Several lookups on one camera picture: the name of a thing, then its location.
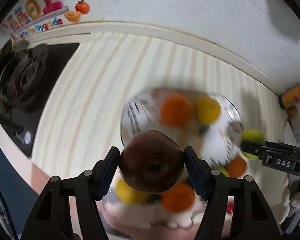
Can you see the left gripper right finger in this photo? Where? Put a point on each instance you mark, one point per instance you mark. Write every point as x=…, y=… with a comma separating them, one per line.
x=210, y=188

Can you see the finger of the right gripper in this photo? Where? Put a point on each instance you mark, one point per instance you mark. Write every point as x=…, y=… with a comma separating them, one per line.
x=251, y=149

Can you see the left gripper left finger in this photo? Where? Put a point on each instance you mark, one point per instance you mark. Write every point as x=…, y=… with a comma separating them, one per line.
x=90, y=187

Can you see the green apple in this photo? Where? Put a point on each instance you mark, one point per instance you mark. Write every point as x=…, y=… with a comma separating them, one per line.
x=254, y=137
x=221, y=169

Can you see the yellow lemon fruit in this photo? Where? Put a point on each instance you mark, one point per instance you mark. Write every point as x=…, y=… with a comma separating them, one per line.
x=207, y=110

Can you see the dark red apple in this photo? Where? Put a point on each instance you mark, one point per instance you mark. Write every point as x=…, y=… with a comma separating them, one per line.
x=151, y=162

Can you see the bright orange tangerine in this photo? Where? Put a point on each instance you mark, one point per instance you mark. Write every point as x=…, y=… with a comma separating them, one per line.
x=176, y=111

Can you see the large dark orange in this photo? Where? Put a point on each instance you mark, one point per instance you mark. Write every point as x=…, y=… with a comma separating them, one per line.
x=236, y=168

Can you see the red cherry tomato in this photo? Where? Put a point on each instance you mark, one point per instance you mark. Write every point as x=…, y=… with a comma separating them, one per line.
x=230, y=208

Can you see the small yellow lemon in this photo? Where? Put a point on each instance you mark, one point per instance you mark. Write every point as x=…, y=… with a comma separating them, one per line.
x=130, y=195

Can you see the orange tangerine near edge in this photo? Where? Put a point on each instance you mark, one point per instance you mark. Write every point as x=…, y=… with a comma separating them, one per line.
x=178, y=199

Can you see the small brown round fruit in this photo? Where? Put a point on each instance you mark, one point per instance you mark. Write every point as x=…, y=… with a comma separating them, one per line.
x=292, y=112

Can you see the floral oval ceramic plate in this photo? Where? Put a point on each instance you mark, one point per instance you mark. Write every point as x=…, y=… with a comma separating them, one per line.
x=217, y=143

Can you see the brown sauce bottle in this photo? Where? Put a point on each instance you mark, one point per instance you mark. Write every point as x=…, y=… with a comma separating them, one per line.
x=290, y=97

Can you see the striped cat table mat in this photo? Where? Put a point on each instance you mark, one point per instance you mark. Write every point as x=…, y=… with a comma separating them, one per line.
x=117, y=85

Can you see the black gas stove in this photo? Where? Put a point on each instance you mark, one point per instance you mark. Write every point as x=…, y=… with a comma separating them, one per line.
x=27, y=78

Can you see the colourful wall sticker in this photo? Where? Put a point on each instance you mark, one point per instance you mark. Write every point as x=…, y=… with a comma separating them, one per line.
x=29, y=17

